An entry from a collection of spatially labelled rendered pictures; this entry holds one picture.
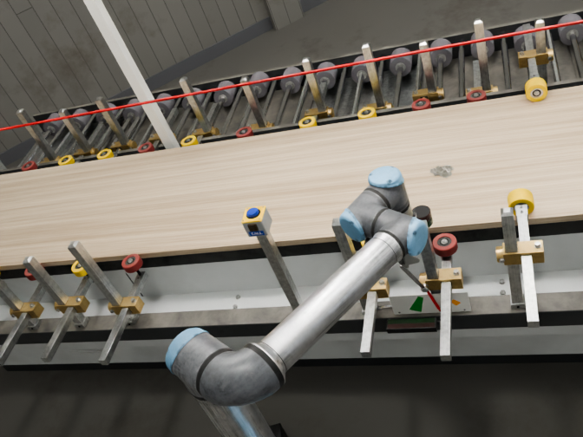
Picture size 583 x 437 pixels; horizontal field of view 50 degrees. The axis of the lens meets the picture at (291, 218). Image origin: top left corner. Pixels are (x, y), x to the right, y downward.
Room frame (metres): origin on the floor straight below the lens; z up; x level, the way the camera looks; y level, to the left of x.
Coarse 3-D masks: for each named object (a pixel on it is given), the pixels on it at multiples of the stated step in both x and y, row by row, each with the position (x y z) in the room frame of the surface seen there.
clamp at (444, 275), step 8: (424, 272) 1.38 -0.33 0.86; (440, 272) 1.35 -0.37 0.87; (448, 272) 1.33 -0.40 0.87; (424, 280) 1.35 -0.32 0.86; (432, 280) 1.33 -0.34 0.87; (440, 280) 1.32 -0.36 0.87; (448, 280) 1.31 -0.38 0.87; (456, 280) 1.29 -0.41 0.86; (432, 288) 1.33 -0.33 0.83; (440, 288) 1.32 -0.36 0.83; (456, 288) 1.30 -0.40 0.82
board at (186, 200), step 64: (320, 128) 2.36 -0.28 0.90; (384, 128) 2.17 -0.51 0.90; (448, 128) 1.99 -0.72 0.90; (512, 128) 1.84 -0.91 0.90; (576, 128) 1.69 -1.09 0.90; (0, 192) 3.02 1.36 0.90; (64, 192) 2.75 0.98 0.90; (128, 192) 2.51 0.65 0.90; (192, 192) 2.30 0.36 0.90; (256, 192) 2.11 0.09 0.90; (320, 192) 1.94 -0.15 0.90; (448, 192) 1.65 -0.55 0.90; (576, 192) 1.40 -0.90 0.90; (0, 256) 2.45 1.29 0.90; (64, 256) 2.24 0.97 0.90
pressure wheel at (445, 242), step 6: (444, 234) 1.46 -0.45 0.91; (450, 234) 1.45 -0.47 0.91; (438, 240) 1.45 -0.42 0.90; (444, 240) 1.43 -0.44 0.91; (450, 240) 1.43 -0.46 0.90; (438, 246) 1.42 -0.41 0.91; (444, 246) 1.41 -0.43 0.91; (450, 246) 1.40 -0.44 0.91; (456, 246) 1.40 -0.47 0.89; (438, 252) 1.41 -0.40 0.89; (444, 252) 1.40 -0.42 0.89; (450, 252) 1.39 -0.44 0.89
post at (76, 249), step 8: (72, 248) 1.89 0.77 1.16; (80, 248) 1.90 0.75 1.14; (80, 256) 1.89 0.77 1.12; (88, 256) 1.91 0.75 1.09; (88, 264) 1.88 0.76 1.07; (96, 264) 1.91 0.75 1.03; (88, 272) 1.89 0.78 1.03; (96, 272) 1.89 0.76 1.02; (96, 280) 1.89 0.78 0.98; (104, 280) 1.90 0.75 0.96; (104, 288) 1.89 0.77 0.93; (112, 288) 1.90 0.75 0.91; (112, 296) 1.88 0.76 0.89; (120, 296) 1.91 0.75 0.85; (112, 304) 1.90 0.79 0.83; (128, 320) 1.89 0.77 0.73
